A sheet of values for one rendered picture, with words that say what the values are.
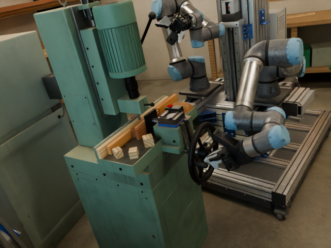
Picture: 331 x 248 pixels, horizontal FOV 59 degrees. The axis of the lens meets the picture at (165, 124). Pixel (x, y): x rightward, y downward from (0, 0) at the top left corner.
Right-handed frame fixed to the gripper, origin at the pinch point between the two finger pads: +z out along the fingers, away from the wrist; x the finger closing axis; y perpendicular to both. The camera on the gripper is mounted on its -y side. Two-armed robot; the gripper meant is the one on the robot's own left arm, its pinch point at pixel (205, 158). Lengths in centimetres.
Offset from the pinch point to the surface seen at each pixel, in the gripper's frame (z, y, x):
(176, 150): 13.3, -8.0, 1.9
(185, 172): 33.1, 10.4, 17.8
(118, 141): 30.0, -25.9, -8.3
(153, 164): 22.1, -8.6, -6.4
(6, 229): 88, -22, -51
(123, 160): 23.9, -18.7, -16.9
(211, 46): 112, -42, 272
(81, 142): 68, -36, -1
